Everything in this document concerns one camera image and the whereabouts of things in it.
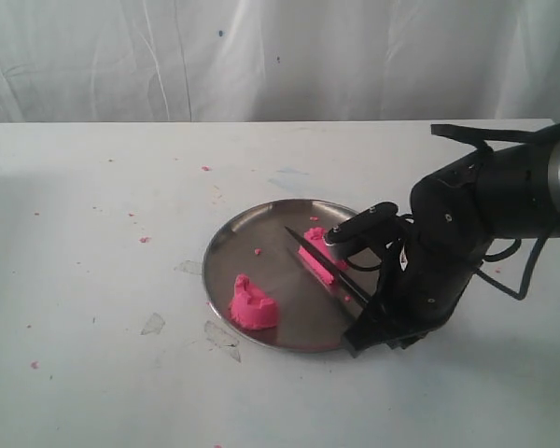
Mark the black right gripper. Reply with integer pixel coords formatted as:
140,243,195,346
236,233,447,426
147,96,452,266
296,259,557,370
343,220,485,357

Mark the black knife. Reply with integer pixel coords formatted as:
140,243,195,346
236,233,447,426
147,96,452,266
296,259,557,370
285,226,371,308

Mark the pink clay half piece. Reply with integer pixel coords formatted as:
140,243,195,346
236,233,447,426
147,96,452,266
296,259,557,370
297,226,351,293

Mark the pink clay lump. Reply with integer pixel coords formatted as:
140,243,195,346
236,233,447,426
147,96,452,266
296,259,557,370
229,274,280,330

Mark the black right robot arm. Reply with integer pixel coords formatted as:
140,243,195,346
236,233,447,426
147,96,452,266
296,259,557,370
327,123,560,356

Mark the white backdrop curtain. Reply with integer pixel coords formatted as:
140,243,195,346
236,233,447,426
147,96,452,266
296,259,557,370
0,1,560,122

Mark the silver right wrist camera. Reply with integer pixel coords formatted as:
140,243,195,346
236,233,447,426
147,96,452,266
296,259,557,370
324,202,399,260

